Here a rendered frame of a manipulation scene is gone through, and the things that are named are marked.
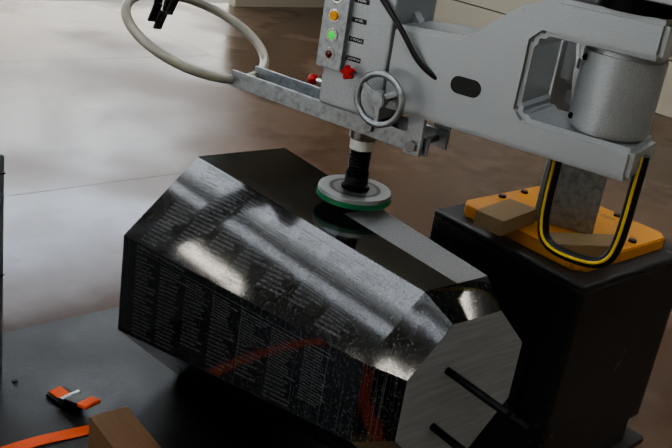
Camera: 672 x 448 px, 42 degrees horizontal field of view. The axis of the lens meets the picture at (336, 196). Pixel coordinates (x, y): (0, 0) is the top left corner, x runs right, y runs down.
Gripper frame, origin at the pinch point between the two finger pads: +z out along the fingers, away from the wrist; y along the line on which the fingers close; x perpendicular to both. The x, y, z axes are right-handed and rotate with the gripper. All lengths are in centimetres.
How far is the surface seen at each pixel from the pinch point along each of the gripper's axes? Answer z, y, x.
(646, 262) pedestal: -21, 148, 94
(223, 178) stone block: 15, 64, -3
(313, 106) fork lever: -21, 74, 7
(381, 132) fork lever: -29, 95, 12
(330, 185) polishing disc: -5, 89, 12
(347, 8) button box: -53, 74, 0
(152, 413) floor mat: 90, 93, -12
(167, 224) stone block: 32, 65, -16
